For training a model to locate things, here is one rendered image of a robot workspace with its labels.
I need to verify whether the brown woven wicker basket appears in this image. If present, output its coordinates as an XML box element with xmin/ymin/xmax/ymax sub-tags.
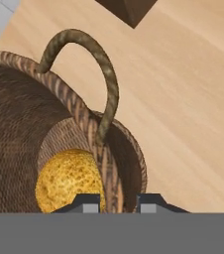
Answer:
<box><xmin>0</xmin><ymin>28</ymin><xmax>149</xmax><ymax>214</ymax></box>

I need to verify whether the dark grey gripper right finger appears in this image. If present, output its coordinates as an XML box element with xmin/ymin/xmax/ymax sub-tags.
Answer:
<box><xmin>139</xmin><ymin>193</ymin><xmax>190</xmax><ymax>214</ymax></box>

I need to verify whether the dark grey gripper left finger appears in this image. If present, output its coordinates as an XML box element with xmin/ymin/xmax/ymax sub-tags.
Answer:
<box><xmin>52</xmin><ymin>193</ymin><xmax>102</xmax><ymax>214</ymax></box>

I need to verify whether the dark brown wooden block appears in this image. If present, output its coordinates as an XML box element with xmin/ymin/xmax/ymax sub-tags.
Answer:
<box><xmin>94</xmin><ymin>0</ymin><xmax>159</xmax><ymax>30</ymax></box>

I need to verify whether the yellow round bread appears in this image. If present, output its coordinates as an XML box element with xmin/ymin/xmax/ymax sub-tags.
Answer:
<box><xmin>35</xmin><ymin>148</ymin><xmax>107</xmax><ymax>214</ymax></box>

